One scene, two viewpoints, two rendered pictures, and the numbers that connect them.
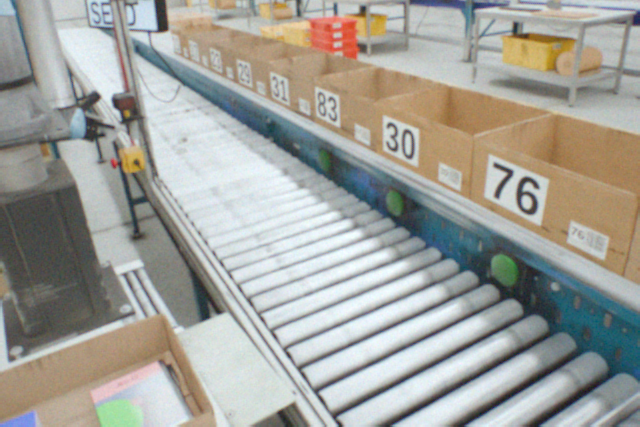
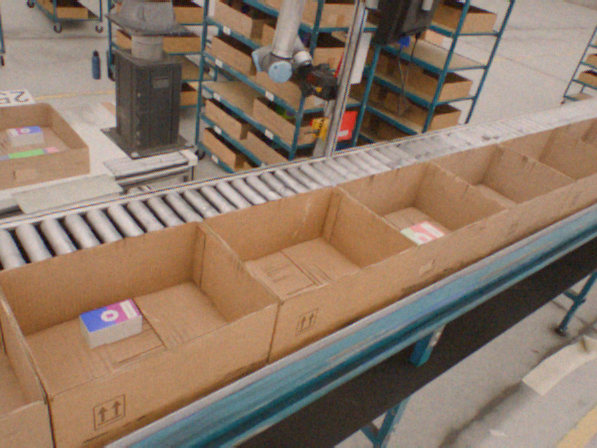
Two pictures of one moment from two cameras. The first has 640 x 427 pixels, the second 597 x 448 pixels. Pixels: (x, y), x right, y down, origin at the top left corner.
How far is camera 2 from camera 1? 1.67 m
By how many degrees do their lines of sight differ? 63
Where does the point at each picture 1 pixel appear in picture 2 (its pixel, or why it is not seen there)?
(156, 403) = not seen: hidden behind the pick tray
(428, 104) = (384, 242)
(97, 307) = (133, 143)
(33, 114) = (142, 18)
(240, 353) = (77, 195)
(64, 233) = (130, 90)
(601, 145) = (211, 349)
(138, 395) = not seen: hidden behind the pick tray
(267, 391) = (37, 203)
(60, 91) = (277, 42)
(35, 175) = (139, 53)
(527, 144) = (243, 295)
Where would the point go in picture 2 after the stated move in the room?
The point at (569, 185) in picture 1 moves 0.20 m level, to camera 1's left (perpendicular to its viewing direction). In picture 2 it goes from (73, 262) to (88, 204)
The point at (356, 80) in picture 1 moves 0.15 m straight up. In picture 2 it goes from (474, 202) to (494, 155)
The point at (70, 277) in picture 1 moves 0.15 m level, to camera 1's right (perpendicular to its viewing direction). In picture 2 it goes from (128, 116) to (125, 134)
